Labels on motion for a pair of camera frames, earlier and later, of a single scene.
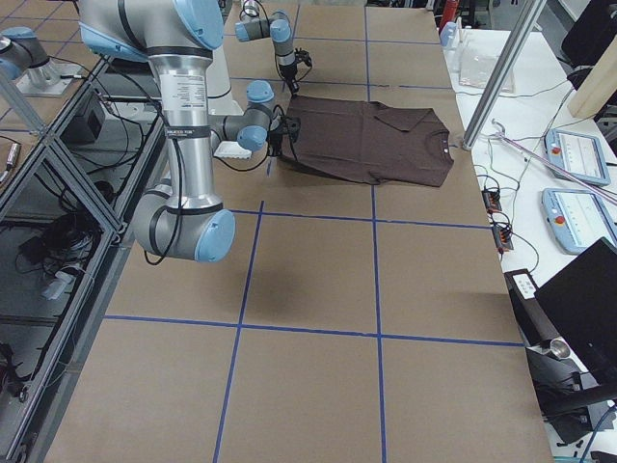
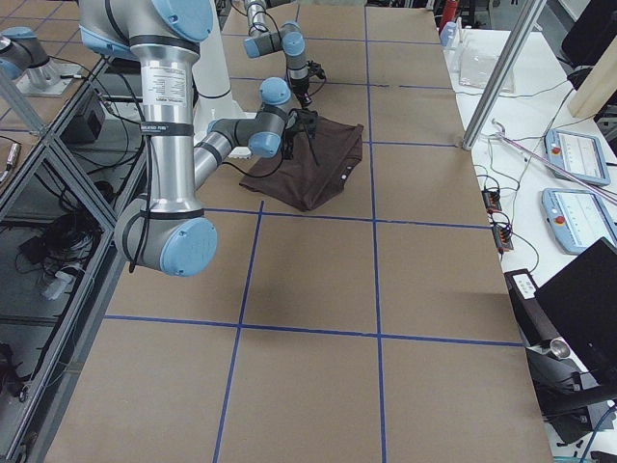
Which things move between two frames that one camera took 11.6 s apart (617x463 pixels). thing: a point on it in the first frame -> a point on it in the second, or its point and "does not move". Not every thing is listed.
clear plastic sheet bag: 477,68 does not move
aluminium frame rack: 67,194 does not move
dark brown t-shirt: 371,141 -> 314,173
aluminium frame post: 503,73 does not move
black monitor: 581,298 does not move
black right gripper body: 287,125 -> 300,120
